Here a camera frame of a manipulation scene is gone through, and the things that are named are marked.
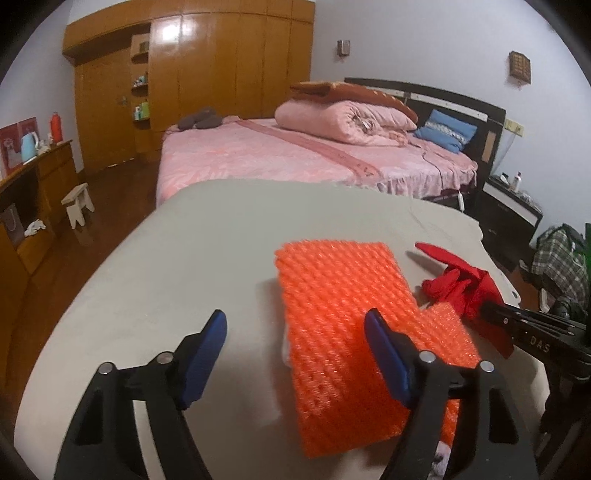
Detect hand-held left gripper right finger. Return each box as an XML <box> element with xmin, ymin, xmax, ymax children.
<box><xmin>364</xmin><ymin>309</ymin><xmax>541</xmax><ymax>480</ymax></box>

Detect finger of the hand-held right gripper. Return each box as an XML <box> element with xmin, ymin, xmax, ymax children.
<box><xmin>480</xmin><ymin>315</ymin><xmax>525</xmax><ymax>348</ymax></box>
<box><xmin>482</xmin><ymin>301</ymin><xmax>591</xmax><ymax>337</ymax></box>

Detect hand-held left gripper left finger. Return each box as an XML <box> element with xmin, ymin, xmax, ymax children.
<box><xmin>53</xmin><ymin>309</ymin><xmax>229</xmax><ymax>480</ymax></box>

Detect orange bubble wrap sheet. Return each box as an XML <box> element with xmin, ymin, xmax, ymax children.
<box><xmin>416</xmin><ymin>302</ymin><xmax>481</xmax><ymax>370</ymax></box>
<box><xmin>274</xmin><ymin>240</ymin><xmax>460</xmax><ymax>457</ymax></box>

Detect red plastic bag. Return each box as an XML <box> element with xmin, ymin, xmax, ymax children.
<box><xmin>414</xmin><ymin>242</ymin><xmax>515</xmax><ymax>361</ymax></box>

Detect plaid cloth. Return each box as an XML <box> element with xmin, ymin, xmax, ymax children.
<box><xmin>531</xmin><ymin>224</ymin><xmax>591</xmax><ymax>301</ymax></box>

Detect black white nightstand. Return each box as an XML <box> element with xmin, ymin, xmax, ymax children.
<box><xmin>475</xmin><ymin>174</ymin><xmax>544</xmax><ymax>273</ymax></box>

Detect beige table cover cloth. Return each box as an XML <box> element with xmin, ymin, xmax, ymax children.
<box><xmin>14</xmin><ymin>179</ymin><xmax>550</xmax><ymax>480</ymax></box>

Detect large blue pillow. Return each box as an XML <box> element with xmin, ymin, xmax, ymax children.
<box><xmin>414</xmin><ymin>109</ymin><xmax>477</xmax><ymax>154</ymax></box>

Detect small white wooden stool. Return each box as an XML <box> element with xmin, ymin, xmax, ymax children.
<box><xmin>61</xmin><ymin>183</ymin><xmax>95</xmax><ymax>228</ymax></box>

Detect pink bed sheet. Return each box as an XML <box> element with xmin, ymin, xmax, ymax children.
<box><xmin>157</xmin><ymin>117</ymin><xmax>478</xmax><ymax>204</ymax></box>

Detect dark wooden bed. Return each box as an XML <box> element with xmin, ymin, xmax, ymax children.
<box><xmin>156</xmin><ymin>78</ymin><xmax>506</xmax><ymax>213</ymax></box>

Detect grey paper bag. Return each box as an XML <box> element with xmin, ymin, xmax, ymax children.
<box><xmin>2</xmin><ymin>205</ymin><xmax>24</xmax><ymax>245</ymax></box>

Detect wooden dresser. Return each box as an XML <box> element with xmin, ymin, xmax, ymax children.
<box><xmin>0</xmin><ymin>140</ymin><xmax>79</xmax><ymax>352</ymax></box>

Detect folded pink quilt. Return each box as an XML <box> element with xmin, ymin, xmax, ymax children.
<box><xmin>274</xmin><ymin>100</ymin><xmax>419</xmax><ymax>146</ymax></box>

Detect folded brown blanket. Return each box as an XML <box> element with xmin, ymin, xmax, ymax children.
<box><xmin>290</xmin><ymin>80</ymin><xmax>419</xmax><ymax>123</ymax></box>

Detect light blue kettle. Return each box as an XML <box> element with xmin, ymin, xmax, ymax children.
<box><xmin>19</xmin><ymin>131</ymin><xmax>38</xmax><ymax>162</ymax></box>

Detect wooden wardrobe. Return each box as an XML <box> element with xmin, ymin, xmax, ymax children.
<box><xmin>62</xmin><ymin>0</ymin><xmax>315</xmax><ymax>174</ymax></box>

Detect large brown wall lamp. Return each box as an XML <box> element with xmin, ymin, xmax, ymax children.
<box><xmin>509</xmin><ymin>51</ymin><xmax>532</xmax><ymax>84</ymax></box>

